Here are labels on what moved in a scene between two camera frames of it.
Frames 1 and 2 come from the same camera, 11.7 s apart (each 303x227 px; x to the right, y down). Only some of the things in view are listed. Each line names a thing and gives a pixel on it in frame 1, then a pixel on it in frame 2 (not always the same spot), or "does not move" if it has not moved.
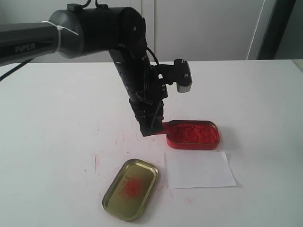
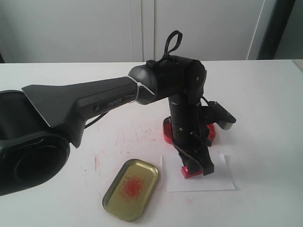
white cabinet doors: x=193 y=30 does not move
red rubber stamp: x=165 y=128 -> x=186 y=174
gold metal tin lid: x=128 y=196 does not move
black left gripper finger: x=150 y=117 -> x=202 y=155
